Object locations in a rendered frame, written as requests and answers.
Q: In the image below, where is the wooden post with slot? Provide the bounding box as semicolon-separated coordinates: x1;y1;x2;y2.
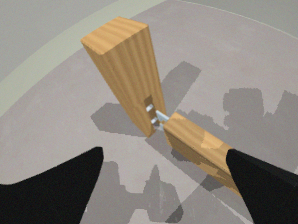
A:
80;16;166;139

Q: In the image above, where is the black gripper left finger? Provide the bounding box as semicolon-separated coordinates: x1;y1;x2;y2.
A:
0;147;104;224

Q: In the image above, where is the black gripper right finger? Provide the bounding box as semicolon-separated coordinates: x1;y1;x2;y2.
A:
225;148;298;224

